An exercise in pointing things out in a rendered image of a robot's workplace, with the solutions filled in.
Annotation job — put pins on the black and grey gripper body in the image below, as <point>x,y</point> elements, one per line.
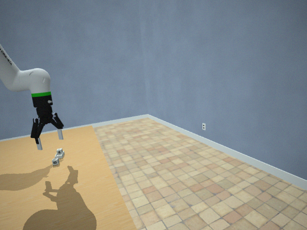
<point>44,113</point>

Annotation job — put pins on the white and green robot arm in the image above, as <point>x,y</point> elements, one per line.
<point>36,80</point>

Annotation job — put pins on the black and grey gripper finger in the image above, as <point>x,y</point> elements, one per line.
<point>36,131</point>
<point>58,124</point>

